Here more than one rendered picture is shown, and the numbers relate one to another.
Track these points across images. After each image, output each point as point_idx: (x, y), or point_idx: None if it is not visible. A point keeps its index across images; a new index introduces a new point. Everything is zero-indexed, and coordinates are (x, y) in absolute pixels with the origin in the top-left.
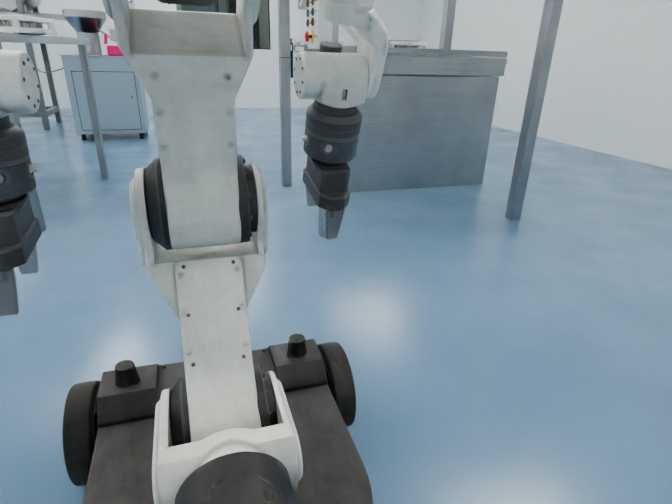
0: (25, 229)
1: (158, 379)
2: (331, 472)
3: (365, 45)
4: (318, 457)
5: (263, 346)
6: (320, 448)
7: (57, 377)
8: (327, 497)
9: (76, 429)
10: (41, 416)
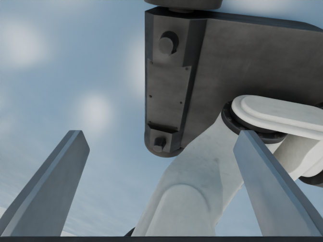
0: None
1: (159, 126)
2: (297, 59)
3: None
4: (277, 62)
5: (94, 21)
6: (271, 57)
7: (112, 128)
8: (313, 71)
9: (177, 152)
10: (135, 135)
